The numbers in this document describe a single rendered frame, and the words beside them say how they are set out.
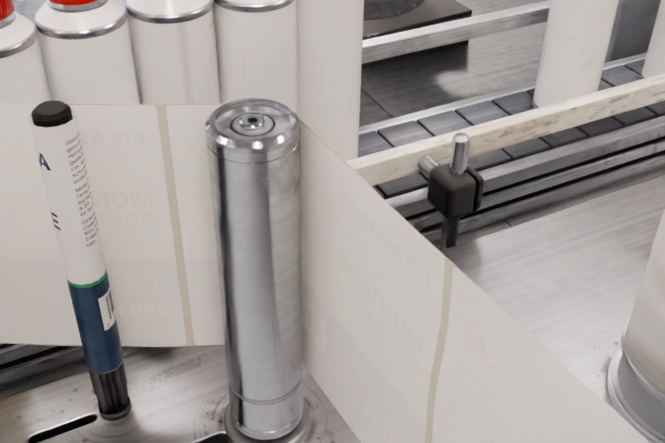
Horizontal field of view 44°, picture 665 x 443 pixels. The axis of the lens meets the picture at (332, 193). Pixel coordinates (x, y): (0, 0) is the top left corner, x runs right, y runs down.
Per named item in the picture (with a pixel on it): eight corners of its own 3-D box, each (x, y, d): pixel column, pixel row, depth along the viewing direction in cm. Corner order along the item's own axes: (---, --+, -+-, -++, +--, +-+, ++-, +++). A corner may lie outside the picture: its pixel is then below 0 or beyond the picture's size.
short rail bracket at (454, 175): (438, 289, 60) (455, 150, 53) (417, 264, 62) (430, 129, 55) (475, 275, 61) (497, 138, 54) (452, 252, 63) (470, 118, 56)
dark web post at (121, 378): (103, 426, 44) (32, 122, 33) (95, 402, 45) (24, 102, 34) (136, 414, 44) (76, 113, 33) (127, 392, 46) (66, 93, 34)
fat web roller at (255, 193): (243, 471, 42) (219, 162, 30) (212, 405, 45) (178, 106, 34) (325, 437, 43) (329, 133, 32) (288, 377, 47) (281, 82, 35)
